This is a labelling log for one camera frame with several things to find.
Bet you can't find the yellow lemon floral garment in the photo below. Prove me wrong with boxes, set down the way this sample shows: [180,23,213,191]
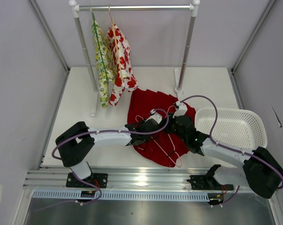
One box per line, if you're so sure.
[92,13,115,108]

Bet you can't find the green hanger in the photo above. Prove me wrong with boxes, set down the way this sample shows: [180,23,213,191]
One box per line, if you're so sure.
[92,12,108,82]

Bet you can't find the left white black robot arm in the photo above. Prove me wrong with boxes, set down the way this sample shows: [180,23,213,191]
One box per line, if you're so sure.
[52,117,165,188]

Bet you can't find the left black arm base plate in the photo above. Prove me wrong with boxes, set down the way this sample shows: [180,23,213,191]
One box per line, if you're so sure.
[66,173,108,188]

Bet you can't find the white slotted cable duct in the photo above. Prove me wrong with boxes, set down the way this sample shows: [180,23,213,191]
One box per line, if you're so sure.
[32,189,209,202]

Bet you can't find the red poppy floral garment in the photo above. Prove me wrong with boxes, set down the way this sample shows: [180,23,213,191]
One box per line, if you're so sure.
[107,24,138,106]

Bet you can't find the white perforated laundry basket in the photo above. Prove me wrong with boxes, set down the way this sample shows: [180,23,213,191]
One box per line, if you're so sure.
[195,108,268,150]

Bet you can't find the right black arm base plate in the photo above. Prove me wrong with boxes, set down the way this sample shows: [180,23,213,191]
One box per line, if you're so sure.
[186,175,234,191]

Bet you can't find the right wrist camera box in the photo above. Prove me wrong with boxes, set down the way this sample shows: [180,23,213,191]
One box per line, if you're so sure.
[173,101,188,118]

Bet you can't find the aluminium table edge rail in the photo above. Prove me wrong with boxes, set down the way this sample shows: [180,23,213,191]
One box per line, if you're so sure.
[23,166,279,193]

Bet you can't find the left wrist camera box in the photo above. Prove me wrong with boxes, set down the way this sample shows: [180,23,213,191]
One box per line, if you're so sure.
[148,109,163,124]

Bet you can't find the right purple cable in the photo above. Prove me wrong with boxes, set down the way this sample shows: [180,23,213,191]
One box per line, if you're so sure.
[178,95,283,208]

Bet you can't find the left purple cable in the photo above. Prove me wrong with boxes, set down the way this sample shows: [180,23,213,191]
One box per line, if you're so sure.
[52,108,169,209]

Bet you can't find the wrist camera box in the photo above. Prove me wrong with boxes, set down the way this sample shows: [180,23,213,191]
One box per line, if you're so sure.
[173,101,188,118]
[148,109,163,124]

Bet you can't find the wooden hanger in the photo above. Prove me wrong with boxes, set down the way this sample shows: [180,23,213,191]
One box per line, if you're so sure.
[108,4,123,81]

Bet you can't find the purple cable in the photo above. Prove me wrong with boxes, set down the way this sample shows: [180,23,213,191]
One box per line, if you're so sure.
[178,95,283,208]
[52,108,169,209]

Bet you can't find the white clothes rack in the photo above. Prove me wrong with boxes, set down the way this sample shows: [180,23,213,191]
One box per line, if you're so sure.
[68,0,199,118]

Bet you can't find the red skirt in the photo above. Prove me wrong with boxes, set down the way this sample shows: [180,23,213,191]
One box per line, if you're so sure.
[127,89,188,167]

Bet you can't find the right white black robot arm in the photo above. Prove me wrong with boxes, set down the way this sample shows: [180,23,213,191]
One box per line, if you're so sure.
[165,114,283,199]

